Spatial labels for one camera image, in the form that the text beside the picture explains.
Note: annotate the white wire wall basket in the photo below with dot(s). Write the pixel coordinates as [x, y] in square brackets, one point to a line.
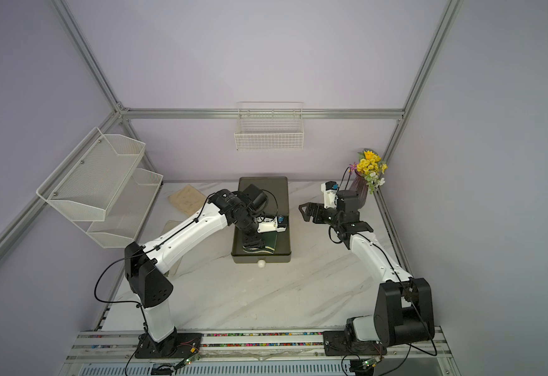
[269, 134]

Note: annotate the beige rubber glove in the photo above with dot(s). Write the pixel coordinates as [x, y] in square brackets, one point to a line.
[188, 200]

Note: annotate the yellow artificial flowers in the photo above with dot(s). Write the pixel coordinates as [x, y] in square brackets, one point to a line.
[372, 167]

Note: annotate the olive three-drawer cabinet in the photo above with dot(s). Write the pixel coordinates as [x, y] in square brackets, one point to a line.
[275, 189]

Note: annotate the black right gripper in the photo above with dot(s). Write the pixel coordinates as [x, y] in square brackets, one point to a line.
[319, 208]

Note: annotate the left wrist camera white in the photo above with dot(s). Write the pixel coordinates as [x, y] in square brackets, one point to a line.
[267, 224]

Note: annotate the white two-tier mesh shelf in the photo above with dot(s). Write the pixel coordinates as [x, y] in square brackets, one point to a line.
[103, 189]

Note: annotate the aluminium frame profile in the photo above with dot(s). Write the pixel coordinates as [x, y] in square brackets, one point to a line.
[178, 113]

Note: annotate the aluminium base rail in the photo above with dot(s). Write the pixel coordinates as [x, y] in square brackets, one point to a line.
[288, 351]

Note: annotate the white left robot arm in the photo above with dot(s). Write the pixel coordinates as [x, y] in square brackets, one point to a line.
[146, 265]

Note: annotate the purple glass vase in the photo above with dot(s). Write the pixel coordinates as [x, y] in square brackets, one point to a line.
[361, 188]

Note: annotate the olive drawer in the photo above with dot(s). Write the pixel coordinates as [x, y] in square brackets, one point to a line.
[282, 252]

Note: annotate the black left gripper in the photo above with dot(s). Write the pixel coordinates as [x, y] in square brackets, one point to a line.
[253, 241]

